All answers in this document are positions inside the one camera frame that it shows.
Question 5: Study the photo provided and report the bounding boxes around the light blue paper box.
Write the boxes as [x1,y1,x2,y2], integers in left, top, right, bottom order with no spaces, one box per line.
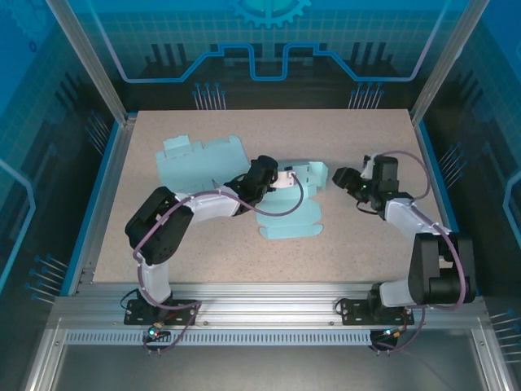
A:
[255,160,331,241]
[154,135,252,201]

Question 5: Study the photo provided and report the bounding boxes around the blue table edge strip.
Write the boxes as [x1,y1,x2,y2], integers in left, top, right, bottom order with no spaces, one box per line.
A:
[414,119,480,297]
[60,120,123,297]

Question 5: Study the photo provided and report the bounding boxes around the grey metal bottom panel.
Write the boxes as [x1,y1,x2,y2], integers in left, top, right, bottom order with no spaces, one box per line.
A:
[52,345,488,391]

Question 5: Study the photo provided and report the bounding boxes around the aluminium mounting rail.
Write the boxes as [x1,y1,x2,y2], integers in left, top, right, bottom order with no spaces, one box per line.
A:
[52,280,488,329]

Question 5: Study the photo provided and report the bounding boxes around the aluminium frame post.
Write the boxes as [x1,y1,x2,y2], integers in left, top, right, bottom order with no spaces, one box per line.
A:
[409,0,492,124]
[44,0,138,125]

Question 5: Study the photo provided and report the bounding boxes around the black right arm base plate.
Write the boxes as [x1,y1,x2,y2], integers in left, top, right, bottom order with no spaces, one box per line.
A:
[339,298,416,326]

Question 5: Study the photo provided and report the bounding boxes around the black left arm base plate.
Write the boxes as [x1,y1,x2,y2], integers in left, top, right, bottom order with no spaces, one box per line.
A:
[124,299,199,326]

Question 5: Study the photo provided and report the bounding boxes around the slotted grey cable duct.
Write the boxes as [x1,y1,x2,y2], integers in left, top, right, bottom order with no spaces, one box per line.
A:
[64,329,374,347]

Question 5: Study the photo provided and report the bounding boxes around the aluminium lower frame bar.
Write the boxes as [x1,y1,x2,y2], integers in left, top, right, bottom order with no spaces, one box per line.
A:
[471,327,508,391]
[22,327,68,391]

